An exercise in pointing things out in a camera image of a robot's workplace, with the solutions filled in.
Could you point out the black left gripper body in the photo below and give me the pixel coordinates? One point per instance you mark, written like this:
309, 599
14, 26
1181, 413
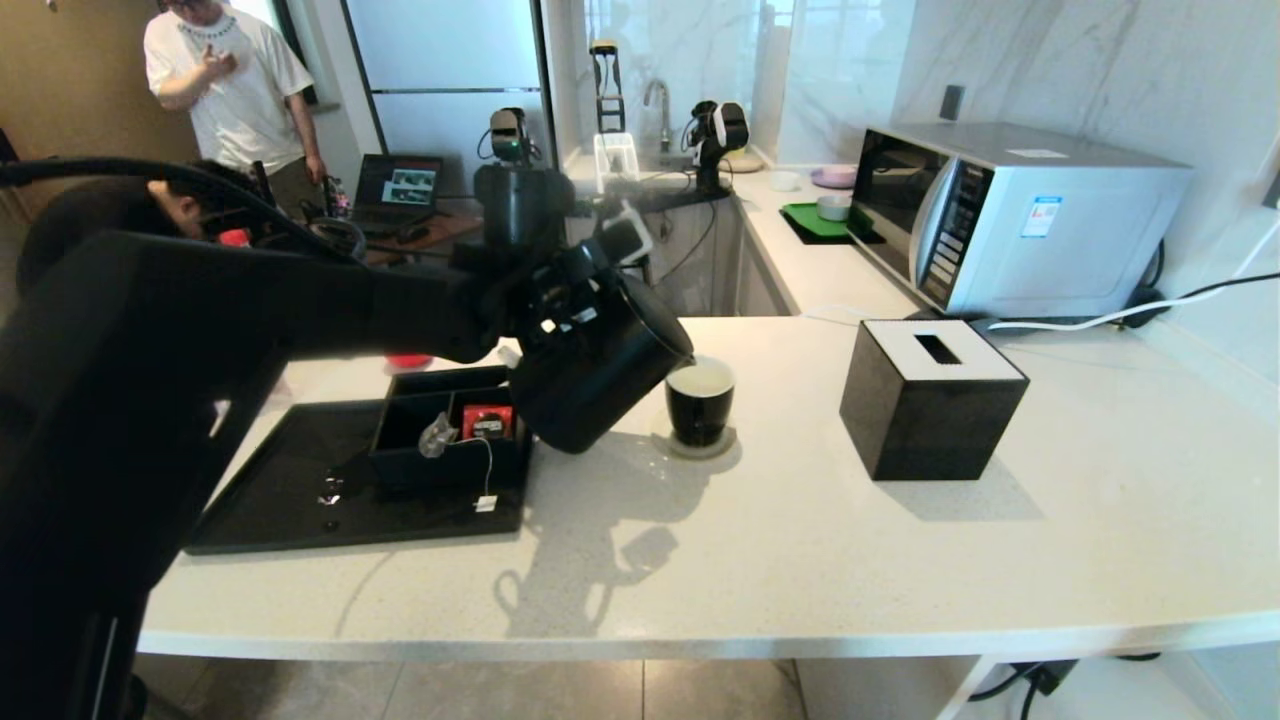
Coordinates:
525, 215

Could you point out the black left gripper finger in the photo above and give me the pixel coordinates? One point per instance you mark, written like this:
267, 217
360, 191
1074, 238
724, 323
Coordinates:
532, 330
580, 278

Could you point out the black electric kettle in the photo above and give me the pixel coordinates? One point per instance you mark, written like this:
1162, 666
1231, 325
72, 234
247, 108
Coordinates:
590, 390

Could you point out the tea bag with white tag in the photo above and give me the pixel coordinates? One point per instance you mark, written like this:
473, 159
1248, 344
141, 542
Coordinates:
436, 437

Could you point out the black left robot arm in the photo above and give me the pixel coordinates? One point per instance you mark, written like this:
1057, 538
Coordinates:
200, 330

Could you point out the brown wooden desk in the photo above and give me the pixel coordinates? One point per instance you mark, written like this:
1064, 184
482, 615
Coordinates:
445, 228

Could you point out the red sachet packet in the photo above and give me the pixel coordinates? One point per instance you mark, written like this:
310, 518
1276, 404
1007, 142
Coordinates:
485, 420

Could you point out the black computer mouse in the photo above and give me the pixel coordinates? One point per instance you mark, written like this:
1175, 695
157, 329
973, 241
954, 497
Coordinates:
415, 235

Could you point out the red tomato-shaped toy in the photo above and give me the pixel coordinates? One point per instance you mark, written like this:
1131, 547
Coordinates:
408, 360

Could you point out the black laptop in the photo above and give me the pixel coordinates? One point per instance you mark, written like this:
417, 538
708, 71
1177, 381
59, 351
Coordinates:
400, 186

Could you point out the black upright gripper tool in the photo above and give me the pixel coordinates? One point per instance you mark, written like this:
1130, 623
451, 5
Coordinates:
608, 96

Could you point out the black teleoperation stand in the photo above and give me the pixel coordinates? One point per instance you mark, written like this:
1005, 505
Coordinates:
700, 195

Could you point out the grey refrigerator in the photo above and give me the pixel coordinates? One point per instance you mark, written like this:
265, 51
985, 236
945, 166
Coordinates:
450, 80

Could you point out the chrome sink faucet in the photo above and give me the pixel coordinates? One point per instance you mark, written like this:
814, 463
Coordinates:
663, 106

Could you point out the grey lower kitchen cabinet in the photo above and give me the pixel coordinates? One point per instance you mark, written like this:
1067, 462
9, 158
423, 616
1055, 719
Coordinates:
760, 280

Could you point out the black mug white inside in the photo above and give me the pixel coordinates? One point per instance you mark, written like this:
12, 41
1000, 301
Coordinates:
700, 415

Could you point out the black compartment organizer box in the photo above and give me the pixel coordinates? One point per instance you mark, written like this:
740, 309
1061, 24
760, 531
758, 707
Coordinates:
410, 470

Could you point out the beige round dish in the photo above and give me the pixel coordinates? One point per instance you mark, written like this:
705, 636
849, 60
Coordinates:
745, 163

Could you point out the black handheld controller rig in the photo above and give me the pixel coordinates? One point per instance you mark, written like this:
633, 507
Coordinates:
312, 208

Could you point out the round translucent coaster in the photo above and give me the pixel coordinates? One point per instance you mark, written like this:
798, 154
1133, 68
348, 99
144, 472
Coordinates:
722, 450

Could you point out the small white bowl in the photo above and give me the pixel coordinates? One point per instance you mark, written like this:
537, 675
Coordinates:
785, 182

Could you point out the green tray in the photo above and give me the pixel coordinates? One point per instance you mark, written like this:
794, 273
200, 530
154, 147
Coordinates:
808, 224

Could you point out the small white cup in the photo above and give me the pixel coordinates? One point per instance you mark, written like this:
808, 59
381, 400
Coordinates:
833, 208

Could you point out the purple plate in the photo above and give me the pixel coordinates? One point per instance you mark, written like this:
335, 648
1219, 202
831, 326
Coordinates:
835, 178

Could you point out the dark-framed window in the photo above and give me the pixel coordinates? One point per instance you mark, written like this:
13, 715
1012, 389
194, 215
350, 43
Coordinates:
297, 40

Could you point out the clear water bottle red cap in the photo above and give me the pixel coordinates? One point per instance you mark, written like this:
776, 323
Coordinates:
234, 238

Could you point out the black rectangular serving tray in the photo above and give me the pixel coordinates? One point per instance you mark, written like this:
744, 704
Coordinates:
270, 470

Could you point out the person in white T-shirt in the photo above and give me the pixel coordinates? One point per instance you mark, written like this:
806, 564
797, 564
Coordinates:
240, 90

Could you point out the black tissue box white top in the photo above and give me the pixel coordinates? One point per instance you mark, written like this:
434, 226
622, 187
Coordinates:
925, 430

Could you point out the person in black clothes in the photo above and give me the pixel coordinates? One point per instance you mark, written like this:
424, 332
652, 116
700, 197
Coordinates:
100, 210

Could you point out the brown wooden door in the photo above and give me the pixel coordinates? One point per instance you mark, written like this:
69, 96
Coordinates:
80, 80

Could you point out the silver microwave oven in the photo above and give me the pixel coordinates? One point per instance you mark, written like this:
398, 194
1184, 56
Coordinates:
1060, 240

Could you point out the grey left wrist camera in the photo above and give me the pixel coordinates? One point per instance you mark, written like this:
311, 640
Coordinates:
627, 235

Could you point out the black camera on stand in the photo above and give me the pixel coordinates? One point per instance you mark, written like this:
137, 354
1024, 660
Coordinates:
512, 135

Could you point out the white plastic frame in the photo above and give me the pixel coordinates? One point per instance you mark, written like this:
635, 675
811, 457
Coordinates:
603, 160

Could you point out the dark wall switch plate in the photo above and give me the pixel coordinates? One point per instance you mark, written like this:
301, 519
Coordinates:
950, 104

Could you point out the wall power socket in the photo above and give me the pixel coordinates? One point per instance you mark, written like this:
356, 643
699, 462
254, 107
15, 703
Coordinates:
1270, 190

